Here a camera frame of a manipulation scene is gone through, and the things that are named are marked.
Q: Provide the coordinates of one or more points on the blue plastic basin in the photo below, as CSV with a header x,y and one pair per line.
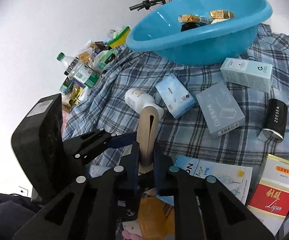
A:
x,y
160,31

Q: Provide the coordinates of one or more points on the right hand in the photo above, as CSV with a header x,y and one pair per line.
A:
x,y
130,236

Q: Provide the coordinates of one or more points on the red white cigarette pack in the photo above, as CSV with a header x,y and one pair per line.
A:
x,y
270,200

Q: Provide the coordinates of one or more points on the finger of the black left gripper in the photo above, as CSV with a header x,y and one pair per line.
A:
x,y
94,142

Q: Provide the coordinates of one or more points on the white barcode box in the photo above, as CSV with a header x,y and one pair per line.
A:
x,y
218,21

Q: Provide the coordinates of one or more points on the clear water bottle green cap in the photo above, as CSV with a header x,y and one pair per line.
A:
x,y
89,81

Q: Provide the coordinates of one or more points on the pink pouch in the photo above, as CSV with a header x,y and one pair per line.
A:
x,y
65,118

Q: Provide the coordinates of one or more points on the green tea box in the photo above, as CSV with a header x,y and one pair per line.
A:
x,y
71,88
103,58

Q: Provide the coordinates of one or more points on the black bicycle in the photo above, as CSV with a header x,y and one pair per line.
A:
x,y
147,4

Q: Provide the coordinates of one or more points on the blue plaid shirt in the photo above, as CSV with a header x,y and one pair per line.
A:
x,y
105,107

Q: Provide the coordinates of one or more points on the light blue small box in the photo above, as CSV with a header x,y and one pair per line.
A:
x,y
176,97

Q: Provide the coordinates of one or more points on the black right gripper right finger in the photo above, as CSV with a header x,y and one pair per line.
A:
x,y
204,208

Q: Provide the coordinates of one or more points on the white blue leaflet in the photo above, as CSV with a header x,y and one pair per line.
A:
x,y
236,178

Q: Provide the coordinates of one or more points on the yellow green plastic bin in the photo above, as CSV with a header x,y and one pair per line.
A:
x,y
119,38

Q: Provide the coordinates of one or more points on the gold blue cigarette pack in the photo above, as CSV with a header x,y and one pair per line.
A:
x,y
221,14
194,19

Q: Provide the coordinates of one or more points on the pale blue tall box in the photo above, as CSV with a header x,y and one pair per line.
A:
x,y
251,74

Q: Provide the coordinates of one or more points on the orange paper packet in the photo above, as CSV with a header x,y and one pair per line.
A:
x,y
156,219

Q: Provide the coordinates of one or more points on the grey blue flat box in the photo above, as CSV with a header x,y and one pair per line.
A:
x,y
220,110

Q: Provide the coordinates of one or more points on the white round bottle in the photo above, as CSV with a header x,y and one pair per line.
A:
x,y
138,100

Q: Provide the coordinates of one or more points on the black zeesea can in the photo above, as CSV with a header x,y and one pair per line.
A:
x,y
275,121

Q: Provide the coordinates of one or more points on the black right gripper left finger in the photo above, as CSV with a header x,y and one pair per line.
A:
x,y
90,208

